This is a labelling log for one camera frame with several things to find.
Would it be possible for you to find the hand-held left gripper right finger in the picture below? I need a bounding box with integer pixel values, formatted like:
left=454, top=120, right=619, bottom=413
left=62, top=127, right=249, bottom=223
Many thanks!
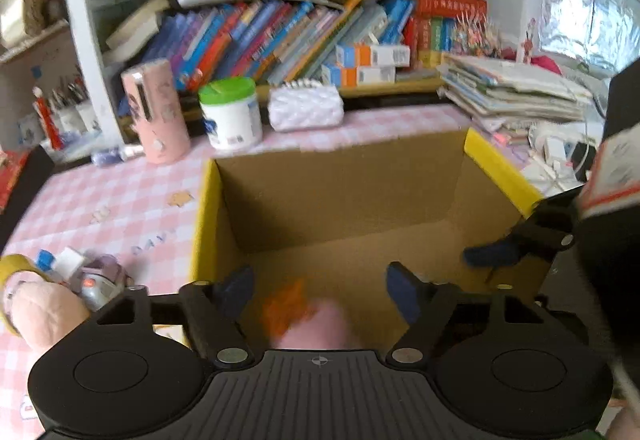
left=385, top=263, right=551, bottom=366

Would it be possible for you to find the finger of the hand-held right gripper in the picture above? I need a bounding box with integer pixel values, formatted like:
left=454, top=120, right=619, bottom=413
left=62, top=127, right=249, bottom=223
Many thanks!
left=462, top=190, right=583, bottom=271

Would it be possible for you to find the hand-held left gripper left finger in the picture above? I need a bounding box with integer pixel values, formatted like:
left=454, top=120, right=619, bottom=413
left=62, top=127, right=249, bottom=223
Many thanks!
left=92, top=265, right=257, bottom=368

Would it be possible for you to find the pink orange plush toy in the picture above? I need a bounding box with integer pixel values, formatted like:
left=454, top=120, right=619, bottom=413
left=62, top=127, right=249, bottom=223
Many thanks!
left=260, top=277, right=353, bottom=352

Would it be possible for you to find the yellow cardboard box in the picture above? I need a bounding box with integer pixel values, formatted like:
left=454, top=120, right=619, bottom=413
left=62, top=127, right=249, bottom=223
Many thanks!
left=187, top=127, right=556, bottom=356

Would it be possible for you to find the small grey toy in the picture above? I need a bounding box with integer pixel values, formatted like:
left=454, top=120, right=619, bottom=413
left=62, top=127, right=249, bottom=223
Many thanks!
left=75, top=273, right=126, bottom=311

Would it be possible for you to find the white charger cube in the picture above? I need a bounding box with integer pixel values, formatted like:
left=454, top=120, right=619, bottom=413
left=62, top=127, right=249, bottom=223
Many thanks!
left=52, top=247, right=86, bottom=278

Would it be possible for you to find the light pink plush toy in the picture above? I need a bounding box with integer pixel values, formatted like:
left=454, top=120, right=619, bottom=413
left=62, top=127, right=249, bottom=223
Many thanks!
left=2, top=270, right=93, bottom=358

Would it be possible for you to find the white power strip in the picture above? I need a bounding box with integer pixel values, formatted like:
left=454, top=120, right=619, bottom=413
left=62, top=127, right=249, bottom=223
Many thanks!
left=527, top=121, right=598, bottom=166

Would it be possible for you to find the stack of paper workbooks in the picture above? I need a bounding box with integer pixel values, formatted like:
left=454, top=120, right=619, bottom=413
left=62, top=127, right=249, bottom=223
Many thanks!
left=437, top=54, right=596, bottom=131

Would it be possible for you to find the pink checked tablecloth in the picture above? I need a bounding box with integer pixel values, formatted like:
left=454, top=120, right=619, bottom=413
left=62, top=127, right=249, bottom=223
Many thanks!
left=0, top=103, right=501, bottom=426

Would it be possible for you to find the white jar green lid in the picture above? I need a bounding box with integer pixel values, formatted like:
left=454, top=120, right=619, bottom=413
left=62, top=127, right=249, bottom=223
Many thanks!
left=198, top=77, right=264, bottom=151

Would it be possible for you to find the small spray bottle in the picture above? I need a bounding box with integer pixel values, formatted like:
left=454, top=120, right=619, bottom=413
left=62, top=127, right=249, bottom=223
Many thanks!
left=91, top=143, right=146, bottom=167

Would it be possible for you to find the pink humidifier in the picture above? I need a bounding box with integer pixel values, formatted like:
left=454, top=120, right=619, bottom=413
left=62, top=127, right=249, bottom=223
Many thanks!
left=120, top=60, right=192, bottom=165

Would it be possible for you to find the white quilted pouch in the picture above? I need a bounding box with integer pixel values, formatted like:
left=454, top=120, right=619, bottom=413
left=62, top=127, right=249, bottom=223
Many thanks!
left=267, top=80, right=346, bottom=132

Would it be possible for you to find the colourful trinket bunch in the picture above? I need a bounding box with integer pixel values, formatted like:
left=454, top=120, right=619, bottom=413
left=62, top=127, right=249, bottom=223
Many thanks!
left=452, top=18, right=501, bottom=58

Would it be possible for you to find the orange white carton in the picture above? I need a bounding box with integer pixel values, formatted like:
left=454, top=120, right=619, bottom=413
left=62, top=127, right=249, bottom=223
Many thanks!
left=322, top=65, right=396, bottom=88
left=336, top=43, right=412, bottom=68

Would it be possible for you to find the white pen cup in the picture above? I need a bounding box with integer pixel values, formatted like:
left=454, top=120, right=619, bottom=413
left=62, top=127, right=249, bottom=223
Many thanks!
left=50, top=103, right=78, bottom=136
left=75, top=100, right=103, bottom=133

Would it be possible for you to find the row of colourful books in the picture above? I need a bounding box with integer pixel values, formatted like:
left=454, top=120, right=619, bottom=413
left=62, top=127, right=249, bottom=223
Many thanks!
left=140, top=0, right=416, bottom=94

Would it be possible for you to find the bunch of pens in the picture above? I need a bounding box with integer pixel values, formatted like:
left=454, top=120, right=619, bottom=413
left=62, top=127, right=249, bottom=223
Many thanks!
left=50, top=74, right=92, bottom=107

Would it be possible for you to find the thick dark-covered book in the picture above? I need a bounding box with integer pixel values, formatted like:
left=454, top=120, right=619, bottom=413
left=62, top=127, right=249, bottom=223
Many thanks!
left=102, top=39, right=151, bottom=67
left=105, top=0, right=171, bottom=48

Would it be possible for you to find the white wooden bookshelf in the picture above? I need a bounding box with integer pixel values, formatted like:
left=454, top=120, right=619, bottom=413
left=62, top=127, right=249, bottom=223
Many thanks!
left=62, top=0, right=526, bottom=146

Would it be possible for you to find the white wall chart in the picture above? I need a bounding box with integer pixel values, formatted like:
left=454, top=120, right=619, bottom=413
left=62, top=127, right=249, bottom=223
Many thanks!
left=597, top=0, right=640, bottom=68

